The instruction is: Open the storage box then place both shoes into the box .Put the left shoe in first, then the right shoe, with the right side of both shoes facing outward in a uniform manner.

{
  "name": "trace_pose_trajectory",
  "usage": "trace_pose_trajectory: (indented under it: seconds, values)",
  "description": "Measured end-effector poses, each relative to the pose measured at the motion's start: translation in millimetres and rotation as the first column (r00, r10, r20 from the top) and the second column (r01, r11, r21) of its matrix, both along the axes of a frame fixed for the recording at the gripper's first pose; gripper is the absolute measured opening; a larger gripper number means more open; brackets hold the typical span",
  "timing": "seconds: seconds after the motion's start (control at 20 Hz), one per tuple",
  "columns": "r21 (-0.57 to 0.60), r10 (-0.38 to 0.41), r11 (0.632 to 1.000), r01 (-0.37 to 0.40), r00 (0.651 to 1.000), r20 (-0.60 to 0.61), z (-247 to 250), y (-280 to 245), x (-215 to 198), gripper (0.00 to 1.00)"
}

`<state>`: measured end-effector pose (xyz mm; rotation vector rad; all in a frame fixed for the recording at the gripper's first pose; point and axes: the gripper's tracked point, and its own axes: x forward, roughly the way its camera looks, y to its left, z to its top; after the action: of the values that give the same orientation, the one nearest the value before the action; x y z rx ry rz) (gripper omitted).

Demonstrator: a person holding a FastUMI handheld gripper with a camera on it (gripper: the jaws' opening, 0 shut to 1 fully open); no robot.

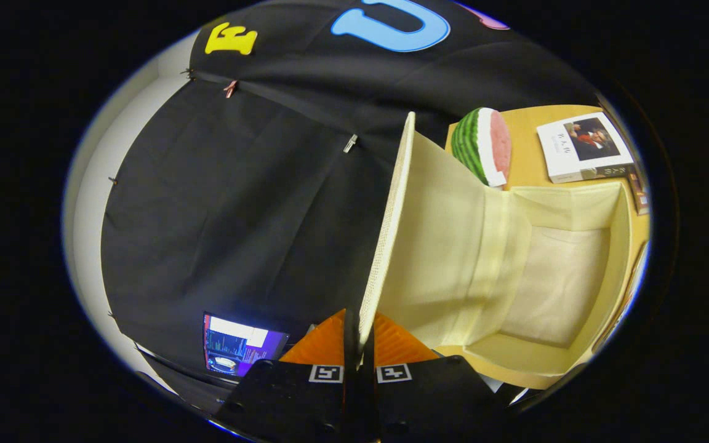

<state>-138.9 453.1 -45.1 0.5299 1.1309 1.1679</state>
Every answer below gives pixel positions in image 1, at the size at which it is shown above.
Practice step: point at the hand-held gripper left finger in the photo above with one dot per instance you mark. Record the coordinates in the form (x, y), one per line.
(349, 351)

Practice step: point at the brown cover book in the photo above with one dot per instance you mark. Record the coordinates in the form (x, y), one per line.
(639, 194)

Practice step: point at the watermelon slice toy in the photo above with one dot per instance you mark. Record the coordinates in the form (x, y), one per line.
(474, 144)

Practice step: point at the black backdrop cloth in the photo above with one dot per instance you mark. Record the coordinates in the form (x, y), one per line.
(237, 215)

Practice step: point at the beige fabric storage box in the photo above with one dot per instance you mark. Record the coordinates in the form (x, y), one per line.
(453, 246)

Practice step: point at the red cloth clip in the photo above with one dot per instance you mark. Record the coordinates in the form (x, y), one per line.
(230, 88)

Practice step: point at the silver cloth clip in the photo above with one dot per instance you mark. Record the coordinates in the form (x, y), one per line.
(350, 143)

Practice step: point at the white book with portrait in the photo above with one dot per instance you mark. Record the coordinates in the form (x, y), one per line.
(560, 154)

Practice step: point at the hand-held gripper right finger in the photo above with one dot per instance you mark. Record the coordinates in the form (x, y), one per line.
(368, 369)

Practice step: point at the laptop screen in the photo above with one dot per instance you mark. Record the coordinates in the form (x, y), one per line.
(237, 347)

